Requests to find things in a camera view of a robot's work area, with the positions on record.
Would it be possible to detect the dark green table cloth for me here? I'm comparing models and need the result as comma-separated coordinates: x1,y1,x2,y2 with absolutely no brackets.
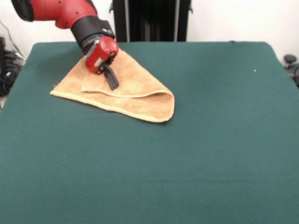
0,41,299,224

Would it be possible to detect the tall black box device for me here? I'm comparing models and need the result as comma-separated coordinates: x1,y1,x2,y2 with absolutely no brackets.
0,36,7,75

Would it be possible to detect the tan terry towel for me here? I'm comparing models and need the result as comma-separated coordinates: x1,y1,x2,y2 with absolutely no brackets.
50,49,176,123

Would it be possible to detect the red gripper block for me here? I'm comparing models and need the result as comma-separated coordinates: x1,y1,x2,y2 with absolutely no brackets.
84,36,121,91

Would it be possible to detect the gray black floor stand base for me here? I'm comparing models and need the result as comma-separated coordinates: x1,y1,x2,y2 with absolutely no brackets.
3,50,25,97
284,54,299,88

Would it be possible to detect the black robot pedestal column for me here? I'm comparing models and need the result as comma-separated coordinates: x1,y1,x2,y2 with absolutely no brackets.
108,0,194,42

